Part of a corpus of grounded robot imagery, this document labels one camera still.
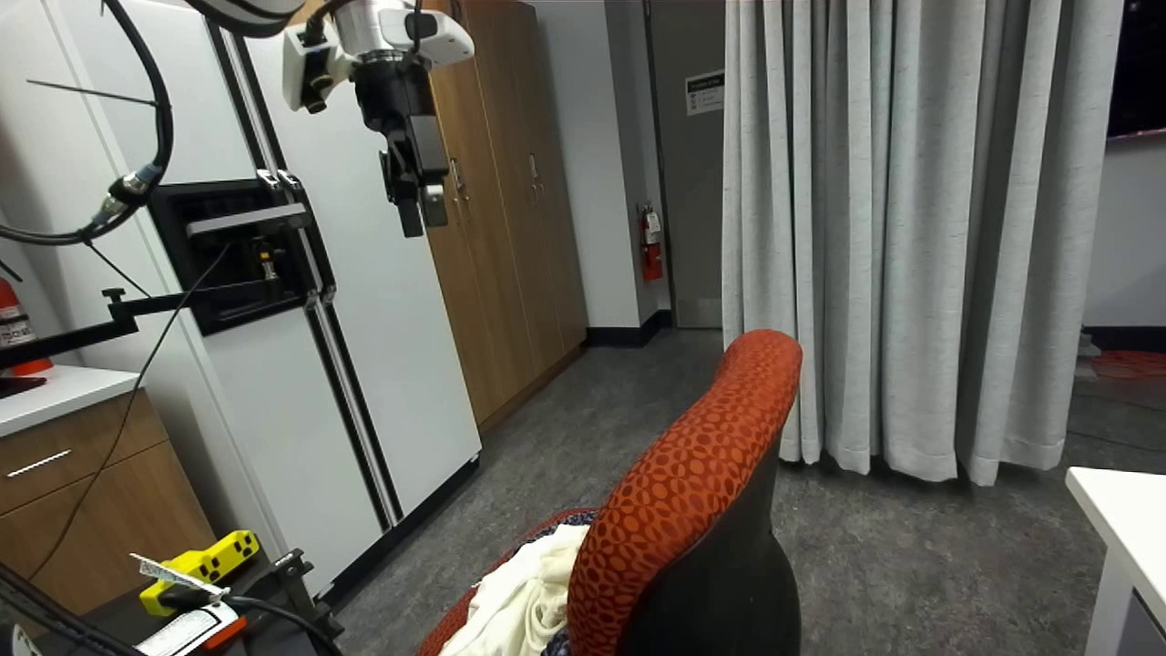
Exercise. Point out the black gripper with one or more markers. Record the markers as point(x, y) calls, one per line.
point(393, 102)

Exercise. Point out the white shirt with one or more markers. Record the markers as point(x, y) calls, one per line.
point(523, 595)

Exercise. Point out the orange mesh office chair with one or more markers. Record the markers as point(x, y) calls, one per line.
point(681, 484)

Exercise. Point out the white refrigerator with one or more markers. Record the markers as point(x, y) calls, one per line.
point(387, 365)

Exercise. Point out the red fire extinguisher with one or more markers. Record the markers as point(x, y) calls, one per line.
point(654, 255)
point(14, 318)

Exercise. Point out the grey door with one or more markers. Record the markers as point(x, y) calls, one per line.
point(685, 221)

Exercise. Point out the white door sign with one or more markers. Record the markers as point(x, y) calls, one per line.
point(705, 91)

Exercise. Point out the black stand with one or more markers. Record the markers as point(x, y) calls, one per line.
point(286, 583)

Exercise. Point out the yellow black tool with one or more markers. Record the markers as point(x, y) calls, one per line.
point(206, 563)

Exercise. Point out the wooden drawer counter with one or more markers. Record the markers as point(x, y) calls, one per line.
point(84, 495)

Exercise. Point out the white red device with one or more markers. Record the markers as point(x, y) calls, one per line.
point(189, 627)

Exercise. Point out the grey curtain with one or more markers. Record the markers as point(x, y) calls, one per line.
point(911, 243)

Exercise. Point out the black diagonal bar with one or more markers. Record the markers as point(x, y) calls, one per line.
point(49, 614)

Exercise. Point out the red floor mat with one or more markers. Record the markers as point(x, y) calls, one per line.
point(1123, 365)

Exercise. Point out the white table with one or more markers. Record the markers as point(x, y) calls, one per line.
point(1132, 511)

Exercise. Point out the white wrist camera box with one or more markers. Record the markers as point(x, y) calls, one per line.
point(306, 65)

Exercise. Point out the black wall monitor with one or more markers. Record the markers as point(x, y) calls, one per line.
point(1143, 65)

